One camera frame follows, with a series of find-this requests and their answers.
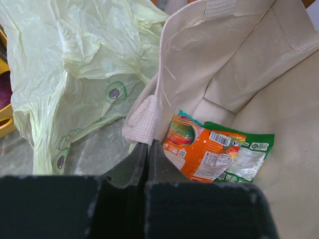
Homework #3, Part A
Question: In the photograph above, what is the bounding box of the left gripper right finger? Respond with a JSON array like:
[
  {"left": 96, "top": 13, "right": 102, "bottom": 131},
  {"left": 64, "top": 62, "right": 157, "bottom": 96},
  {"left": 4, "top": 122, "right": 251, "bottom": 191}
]
[{"left": 147, "top": 140, "right": 191, "bottom": 183}]

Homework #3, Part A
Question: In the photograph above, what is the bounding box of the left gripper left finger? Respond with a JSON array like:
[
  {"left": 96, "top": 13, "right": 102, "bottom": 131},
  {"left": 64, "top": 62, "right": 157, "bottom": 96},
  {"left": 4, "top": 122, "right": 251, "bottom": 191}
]
[{"left": 102, "top": 143, "right": 148, "bottom": 187}]

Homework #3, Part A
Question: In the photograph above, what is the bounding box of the orange snack packet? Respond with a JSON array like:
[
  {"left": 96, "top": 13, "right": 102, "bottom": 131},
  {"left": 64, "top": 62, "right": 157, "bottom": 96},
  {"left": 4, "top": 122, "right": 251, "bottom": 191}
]
[{"left": 162, "top": 115, "right": 246, "bottom": 182}]

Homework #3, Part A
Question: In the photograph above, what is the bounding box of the teal snack packet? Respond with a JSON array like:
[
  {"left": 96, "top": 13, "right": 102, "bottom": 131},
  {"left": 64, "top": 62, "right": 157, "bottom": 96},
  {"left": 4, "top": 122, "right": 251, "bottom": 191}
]
[{"left": 178, "top": 110, "right": 192, "bottom": 119}]

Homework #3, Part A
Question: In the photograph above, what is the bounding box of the green snack packet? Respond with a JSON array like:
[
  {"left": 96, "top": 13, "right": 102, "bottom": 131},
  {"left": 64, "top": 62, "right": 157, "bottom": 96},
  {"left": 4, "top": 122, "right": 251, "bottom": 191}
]
[{"left": 204, "top": 121, "right": 275, "bottom": 183}]

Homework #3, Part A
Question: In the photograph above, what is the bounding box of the light green plastic bag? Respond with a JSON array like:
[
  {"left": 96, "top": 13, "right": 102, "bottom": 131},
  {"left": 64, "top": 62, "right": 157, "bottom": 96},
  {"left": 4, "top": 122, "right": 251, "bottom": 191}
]
[{"left": 0, "top": 0, "right": 168, "bottom": 175}]

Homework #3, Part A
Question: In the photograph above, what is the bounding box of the beige canvas tote bag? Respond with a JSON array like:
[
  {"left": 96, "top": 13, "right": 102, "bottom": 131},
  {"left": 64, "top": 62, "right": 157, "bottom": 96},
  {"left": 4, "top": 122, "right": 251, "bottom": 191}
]
[{"left": 122, "top": 0, "right": 319, "bottom": 239}]

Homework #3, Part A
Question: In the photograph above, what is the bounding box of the yellow plastic bin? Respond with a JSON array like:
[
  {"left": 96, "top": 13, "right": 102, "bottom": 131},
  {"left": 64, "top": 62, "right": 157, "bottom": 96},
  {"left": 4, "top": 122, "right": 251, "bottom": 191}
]
[{"left": 0, "top": 29, "right": 16, "bottom": 138}]

